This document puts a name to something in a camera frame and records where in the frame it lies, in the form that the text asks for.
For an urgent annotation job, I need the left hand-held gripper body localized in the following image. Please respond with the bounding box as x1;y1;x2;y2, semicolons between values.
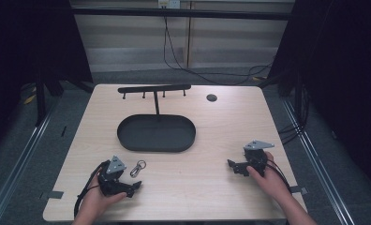
97;155;129;198

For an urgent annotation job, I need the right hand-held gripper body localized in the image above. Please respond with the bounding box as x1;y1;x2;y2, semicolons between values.
243;140;275;177

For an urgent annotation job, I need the silver carabiner key ring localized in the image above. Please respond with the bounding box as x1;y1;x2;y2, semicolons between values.
129;159;147;179

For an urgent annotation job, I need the black hook rack with tray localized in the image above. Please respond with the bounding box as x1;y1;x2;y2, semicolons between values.
116;83;197;154

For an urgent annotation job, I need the person's left hand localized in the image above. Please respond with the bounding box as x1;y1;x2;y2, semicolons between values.
80;175;128;220

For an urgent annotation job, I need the person's right hand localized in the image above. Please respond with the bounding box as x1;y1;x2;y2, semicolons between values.
245;151;293;204

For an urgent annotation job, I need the grey tape strip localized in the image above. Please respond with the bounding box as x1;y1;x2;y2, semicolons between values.
289;185;309;195
47;189;65;201

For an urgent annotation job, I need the black metal stand leg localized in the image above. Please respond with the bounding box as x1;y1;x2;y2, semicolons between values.
34;73;48;128

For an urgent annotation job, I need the black curtain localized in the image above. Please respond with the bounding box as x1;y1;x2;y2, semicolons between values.
0;0;94;158
267;0;371;198

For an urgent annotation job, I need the yellow floor tag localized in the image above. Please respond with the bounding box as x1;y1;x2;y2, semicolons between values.
22;93;37;106

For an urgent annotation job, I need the black horizontal bar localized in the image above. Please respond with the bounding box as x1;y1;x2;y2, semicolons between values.
70;7;296;22

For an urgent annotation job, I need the left hand-held gripper black cable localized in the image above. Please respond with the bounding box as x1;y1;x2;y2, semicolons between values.
73;159;111;218

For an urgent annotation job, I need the hand-held gripper black cable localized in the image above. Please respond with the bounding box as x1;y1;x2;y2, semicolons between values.
265;158;292;192
73;159;111;218

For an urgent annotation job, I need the right hand-held gripper black cable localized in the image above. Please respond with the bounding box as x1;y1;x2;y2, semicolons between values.
265;158;292;192

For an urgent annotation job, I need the bundle of black floor cables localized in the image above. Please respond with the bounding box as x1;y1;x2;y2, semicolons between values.
277;82;310;146

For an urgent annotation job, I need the metal floor rail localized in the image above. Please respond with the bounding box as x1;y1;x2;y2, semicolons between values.
0;102;60;225
280;98;357;225

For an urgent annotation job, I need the black hanging wall cable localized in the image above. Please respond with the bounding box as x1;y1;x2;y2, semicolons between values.
162;8;275;87

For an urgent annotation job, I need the white wall socket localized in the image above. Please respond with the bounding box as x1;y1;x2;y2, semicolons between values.
157;0;182;10

